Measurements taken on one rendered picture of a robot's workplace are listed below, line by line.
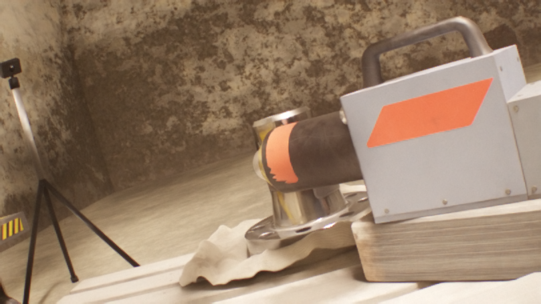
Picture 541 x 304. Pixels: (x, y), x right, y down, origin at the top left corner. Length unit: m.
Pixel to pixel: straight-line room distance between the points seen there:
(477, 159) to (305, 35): 5.25
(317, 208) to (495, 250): 0.42
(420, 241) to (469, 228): 0.07
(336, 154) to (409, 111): 0.13
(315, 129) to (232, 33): 5.16
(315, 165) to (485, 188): 0.24
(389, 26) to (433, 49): 0.54
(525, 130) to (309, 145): 0.30
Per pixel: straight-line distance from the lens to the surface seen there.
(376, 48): 0.71
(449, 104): 0.62
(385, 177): 0.68
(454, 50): 6.04
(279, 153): 0.78
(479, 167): 0.63
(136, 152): 6.12
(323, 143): 0.73
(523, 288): 0.58
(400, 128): 0.65
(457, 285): 0.68
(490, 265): 0.65
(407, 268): 0.71
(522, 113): 0.60
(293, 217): 0.97
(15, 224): 1.33
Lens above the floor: 0.41
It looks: 3 degrees down
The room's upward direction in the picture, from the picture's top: 17 degrees counter-clockwise
